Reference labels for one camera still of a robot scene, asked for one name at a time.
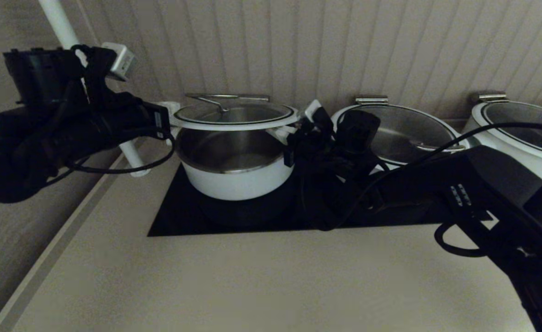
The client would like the right white pot with lid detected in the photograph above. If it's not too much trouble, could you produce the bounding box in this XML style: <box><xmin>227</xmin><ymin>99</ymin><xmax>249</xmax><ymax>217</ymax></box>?
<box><xmin>473</xmin><ymin>101</ymin><xmax>542</xmax><ymax>164</ymax></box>

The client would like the black glass cooktop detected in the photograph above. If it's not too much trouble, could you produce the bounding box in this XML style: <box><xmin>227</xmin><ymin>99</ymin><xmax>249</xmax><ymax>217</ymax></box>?
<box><xmin>147</xmin><ymin>164</ymin><xmax>490</xmax><ymax>237</ymax></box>

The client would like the white round pole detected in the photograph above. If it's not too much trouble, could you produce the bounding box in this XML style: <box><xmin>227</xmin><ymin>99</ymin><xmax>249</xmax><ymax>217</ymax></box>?
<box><xmin>38</xmin><ymin>0</ymin><xmax>153</xmax><ymax>178</ymax></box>

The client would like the glass lid with white rim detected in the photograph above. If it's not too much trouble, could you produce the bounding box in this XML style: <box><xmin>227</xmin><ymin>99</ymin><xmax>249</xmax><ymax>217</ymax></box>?
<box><xmin>173</xmin><ymin>94</ymin><xmax>300</xmax><ymax>132</ymax></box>
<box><xmin>333</xmin><ymin>105</ymin><xmax>467</xmax><ymax>164</ymax></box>

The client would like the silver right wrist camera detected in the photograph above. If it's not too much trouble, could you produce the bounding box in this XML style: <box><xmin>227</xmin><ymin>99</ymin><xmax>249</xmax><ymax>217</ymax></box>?
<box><xmin>304</xmin><ymin>99</ymin><xmax>323</xmax><ymax>123</ymax></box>

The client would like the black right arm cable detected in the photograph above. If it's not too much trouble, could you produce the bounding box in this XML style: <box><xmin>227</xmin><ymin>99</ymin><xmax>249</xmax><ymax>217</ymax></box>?
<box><xmin>319</xmin><ymin>121</ymin><xmax>542</xmax><ymax>231</ymax></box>

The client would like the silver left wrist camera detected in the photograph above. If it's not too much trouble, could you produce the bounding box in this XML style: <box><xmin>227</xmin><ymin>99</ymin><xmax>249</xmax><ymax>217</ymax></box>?
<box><xmin>101</xmin><ymin>42</ymin><xmax>136</xmax><ymax>82</ymax></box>

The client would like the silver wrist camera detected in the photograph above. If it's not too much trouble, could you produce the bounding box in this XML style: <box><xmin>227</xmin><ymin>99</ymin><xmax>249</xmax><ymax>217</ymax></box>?
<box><xmin>101</xmin><ymin>42</ymin><xmax>136</xmax><ymax>82</ymax></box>
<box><xmin>304</xmin><ymin>99</ymin><xmax>323</xmax><ymax>123</ymax></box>

